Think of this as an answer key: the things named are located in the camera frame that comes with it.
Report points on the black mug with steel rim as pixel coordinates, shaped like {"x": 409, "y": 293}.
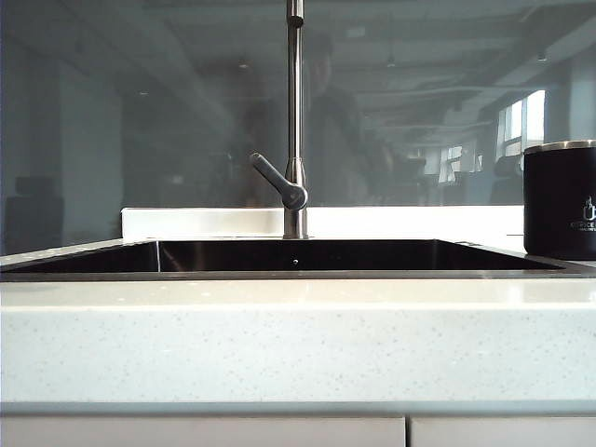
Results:
{"x": 554, "y": 195}

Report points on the stainless steel faucet pipe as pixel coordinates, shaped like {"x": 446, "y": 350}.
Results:
{"x": 295, "y": 93}

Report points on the white backsplash ledge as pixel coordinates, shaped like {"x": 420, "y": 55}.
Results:
{"x": 209, "y": 221}

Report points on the wide white cabinet door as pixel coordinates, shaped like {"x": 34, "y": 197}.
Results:
{"x": 200, "y": 433}

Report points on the narrow white cabinet door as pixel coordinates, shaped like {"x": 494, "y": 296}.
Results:
{"x": 503, "y": 434}

